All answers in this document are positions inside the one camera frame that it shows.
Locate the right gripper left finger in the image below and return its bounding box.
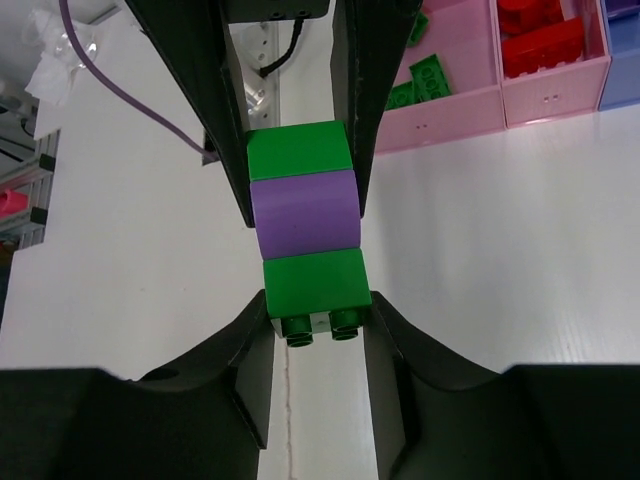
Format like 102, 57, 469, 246
1, 293, 275, 479

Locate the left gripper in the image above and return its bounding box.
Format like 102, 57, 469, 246
127, 0, 423, 227

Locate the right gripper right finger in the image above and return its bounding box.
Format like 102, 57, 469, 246
364, 293, 639, 479

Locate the green lego plate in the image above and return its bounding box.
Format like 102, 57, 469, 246
409, 54, 452, 103

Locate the purple green lego cluster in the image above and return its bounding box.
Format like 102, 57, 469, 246
248, 121, 372, 348

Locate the red lego brick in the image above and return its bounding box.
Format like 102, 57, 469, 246
501, 18, 584, 78

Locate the green lego brick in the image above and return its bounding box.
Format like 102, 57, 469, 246
406, 11, 429, 48

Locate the red flower lego piece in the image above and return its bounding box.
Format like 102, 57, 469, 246
496, 0, 564, 35

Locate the large pink bin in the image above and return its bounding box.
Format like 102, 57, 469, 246
376, 1, 506, 154

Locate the small pink bin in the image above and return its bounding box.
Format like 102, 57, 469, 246
492, 1, 610, 128

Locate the dark blue bin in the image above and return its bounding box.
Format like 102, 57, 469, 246
599, 1, 639, 111

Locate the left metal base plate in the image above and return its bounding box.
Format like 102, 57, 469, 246
239, 19, 279, 132

